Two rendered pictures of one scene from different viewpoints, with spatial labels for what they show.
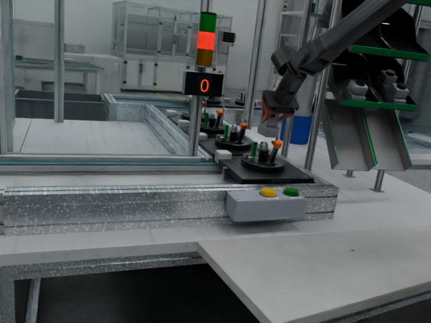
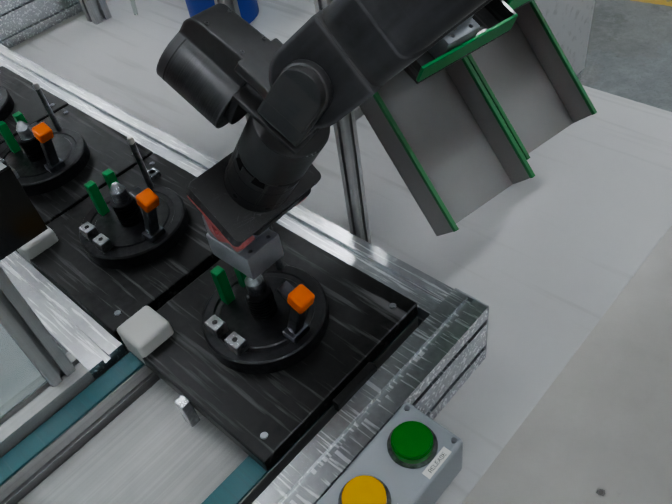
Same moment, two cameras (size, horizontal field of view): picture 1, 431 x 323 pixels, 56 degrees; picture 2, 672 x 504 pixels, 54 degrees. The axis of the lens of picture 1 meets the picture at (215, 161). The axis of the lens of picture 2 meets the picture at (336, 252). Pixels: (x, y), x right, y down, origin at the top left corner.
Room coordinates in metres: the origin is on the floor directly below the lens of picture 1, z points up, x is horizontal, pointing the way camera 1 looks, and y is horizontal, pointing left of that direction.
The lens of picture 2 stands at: (0.78, -0.08, 1.54)
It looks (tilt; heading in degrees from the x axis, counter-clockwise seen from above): 46 degrees down; 341
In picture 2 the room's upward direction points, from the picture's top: 10 degrees counter-clockwise
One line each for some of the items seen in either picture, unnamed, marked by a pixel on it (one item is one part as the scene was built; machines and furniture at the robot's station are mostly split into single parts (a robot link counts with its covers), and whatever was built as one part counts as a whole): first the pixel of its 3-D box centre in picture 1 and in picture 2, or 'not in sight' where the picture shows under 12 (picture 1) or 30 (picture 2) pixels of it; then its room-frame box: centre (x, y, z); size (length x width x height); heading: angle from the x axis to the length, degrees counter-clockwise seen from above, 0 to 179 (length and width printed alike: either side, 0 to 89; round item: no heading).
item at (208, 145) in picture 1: (233, 134); (125, 206); (1.49, -0.06, 1.01); 0.24 x 0.24 x 0.13; 21
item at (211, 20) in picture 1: (207, 23); not in sight; (1.29, 0.07, 1.38); 0.05 x 0.05 x 0.05
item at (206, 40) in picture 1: (206, 40); not in sight; (1.29, 0.07, 1.33); 0.05 x 0.05 x 0.05
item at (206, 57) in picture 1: (204, 57); not in sight; (1.29, 0.07, 1.28); 0.05 x 0.05 x 0.05
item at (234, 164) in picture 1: (261, 168); (269, 326); (1.25, -0.15, 0.96); 0.24 x 0.24 x 0.02; 21
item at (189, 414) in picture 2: (224, 173); (187, 411); (1.20, -0.03, 0.95); 0.01 x 0.01 x 0.04; 21
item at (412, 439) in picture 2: (290, 193); (412, 444); (1.04, -0.21, 0.96); 0.04 x 0.04 x 0.02
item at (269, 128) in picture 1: (267, 124); (233, 226); (1.27, -0.15, 1.11); 0.08 x 0.04 x 0.07; 21
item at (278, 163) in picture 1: (262, 163); (265, 315); (1.25, -0.15, 0.98); 0.14 x 0.14 x 0.02
